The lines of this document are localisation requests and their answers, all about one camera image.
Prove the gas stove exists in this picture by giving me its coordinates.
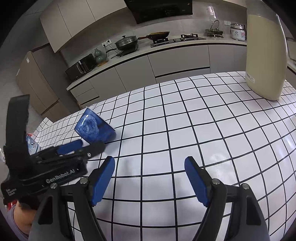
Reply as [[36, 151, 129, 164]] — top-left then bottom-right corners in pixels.
[[151, 34, 205, 48]]

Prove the kettle on rack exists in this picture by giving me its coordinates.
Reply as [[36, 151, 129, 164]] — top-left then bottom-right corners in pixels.
[[205, 20, 223, 38]]

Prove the black range hood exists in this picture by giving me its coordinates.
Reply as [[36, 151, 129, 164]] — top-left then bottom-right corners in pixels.
[[125, 0, 193, 24]]

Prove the green ceramic vase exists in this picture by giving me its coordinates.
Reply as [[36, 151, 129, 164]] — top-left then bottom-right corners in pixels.
[[94, 48, 106, 64]]

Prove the beige thermos jug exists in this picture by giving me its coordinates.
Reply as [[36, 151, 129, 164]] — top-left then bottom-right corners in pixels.
[[245, 1, 287, 101]]

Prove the lidded black pot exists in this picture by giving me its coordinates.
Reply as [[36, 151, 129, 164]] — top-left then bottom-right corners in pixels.
[[115, 36, 138, 51]]

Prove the black frying pan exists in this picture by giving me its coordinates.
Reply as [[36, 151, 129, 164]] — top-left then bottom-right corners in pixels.
[[138, 31, 170, 41]]

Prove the blue tissue pack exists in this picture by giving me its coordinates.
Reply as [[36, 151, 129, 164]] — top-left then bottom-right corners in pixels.
[[74, 108, 116, 144]]

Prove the person's left hand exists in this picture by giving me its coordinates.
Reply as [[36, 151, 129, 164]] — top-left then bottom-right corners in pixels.
[[14, 201, 37, 235]]

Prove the white blue plastic container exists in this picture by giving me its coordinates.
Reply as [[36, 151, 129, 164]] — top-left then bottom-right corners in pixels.
[[26, 135, 40, 155]]

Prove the brown refrigerator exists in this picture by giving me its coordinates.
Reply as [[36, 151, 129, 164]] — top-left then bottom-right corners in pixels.
[[16, 44, 80, 122]]

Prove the black microwave oven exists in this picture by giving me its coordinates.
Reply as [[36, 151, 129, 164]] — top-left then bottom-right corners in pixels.
[[65, 53, 96, 82]]

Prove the white rice cooker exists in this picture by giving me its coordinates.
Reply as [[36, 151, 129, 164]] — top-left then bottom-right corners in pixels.
[[230, 23, 246, 41]]

